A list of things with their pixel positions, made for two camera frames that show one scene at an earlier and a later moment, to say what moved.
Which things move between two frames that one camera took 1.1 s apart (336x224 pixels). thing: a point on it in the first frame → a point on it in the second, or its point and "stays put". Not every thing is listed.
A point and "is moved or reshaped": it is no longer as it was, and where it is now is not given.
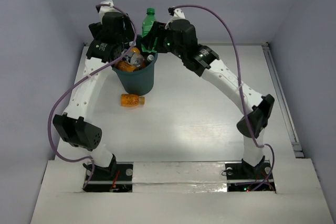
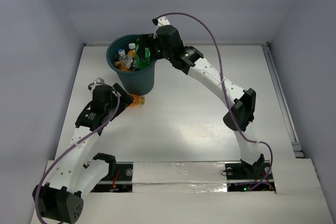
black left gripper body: x=128 y=41 → x=122 y=96
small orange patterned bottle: x=128 y=100 stays put
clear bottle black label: x=134 y=59 is moved or reshaped
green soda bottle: x=148 y=22 → x=140 y=63
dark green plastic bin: x=139 y=83 stays put
